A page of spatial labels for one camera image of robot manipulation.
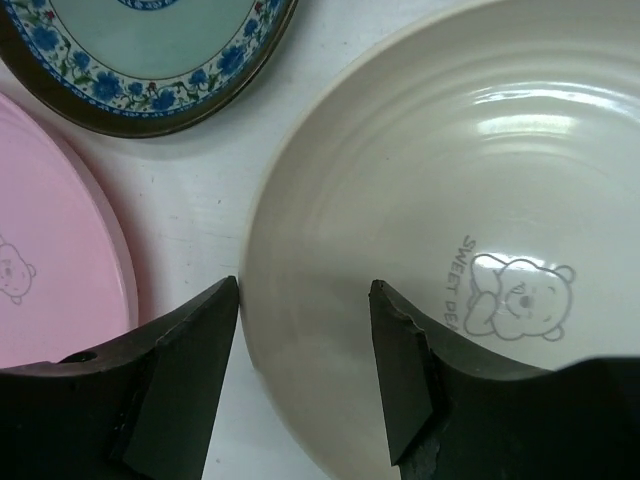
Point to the cream white round plate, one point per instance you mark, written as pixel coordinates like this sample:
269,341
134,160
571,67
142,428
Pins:
485,163

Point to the pink round plate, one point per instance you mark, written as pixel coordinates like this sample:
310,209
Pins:
67,278

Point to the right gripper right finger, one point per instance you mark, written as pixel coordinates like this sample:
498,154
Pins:
455,410

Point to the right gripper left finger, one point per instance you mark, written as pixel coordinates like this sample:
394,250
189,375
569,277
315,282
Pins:
140,406

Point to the blue floral patterned plate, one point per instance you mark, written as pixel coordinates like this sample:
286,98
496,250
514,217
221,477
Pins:
139,69

